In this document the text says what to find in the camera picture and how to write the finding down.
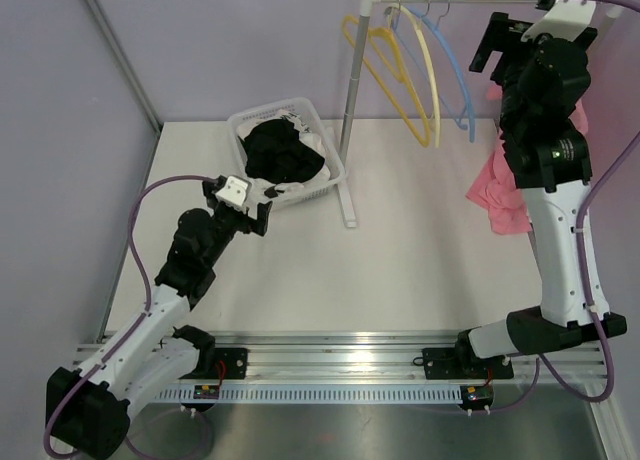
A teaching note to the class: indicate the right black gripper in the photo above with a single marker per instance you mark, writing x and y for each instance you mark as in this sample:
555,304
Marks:
505,37

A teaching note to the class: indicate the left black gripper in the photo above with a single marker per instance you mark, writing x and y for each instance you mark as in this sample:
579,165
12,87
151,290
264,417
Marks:
248,224

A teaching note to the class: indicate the white printed t shirt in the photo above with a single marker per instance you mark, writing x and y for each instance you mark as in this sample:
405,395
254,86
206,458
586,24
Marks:
271,190

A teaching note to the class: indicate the light blue hanger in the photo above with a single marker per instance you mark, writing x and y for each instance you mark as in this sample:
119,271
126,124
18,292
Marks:
465,120

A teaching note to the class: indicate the black t shirt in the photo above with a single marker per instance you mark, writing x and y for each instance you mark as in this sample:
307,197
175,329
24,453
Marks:
275,153

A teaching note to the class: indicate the cream plastic hanger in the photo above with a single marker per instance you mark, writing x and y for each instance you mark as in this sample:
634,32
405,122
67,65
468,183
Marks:
432,122

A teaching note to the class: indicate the green and white t shirt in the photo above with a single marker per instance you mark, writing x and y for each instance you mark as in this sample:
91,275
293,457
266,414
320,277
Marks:
245,128

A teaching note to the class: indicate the yellow hanger front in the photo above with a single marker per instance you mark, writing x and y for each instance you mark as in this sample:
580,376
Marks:
360,35

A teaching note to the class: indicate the pink t shirt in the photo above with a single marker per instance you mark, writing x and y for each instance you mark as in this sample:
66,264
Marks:
495,191

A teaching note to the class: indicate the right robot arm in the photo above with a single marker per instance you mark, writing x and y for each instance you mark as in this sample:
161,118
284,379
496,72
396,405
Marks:
542,78

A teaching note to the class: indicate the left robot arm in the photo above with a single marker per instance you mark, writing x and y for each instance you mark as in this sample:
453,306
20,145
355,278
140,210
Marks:
89,410

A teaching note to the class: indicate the white plastic basket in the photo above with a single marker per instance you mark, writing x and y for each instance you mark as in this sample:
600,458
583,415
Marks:
303,107

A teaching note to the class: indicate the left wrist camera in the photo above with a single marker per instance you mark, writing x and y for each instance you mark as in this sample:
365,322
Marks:
234,193

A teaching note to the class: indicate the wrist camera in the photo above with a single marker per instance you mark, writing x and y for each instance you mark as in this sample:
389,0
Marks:
234,193
564,19

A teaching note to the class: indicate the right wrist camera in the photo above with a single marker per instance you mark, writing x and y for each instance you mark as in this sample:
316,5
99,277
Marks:
564,19

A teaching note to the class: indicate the aluminium mounting rail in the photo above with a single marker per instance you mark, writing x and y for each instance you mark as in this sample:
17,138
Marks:
383,357

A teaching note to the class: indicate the white slotted cable duct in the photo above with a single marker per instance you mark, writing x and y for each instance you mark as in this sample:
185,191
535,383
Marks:
366,394

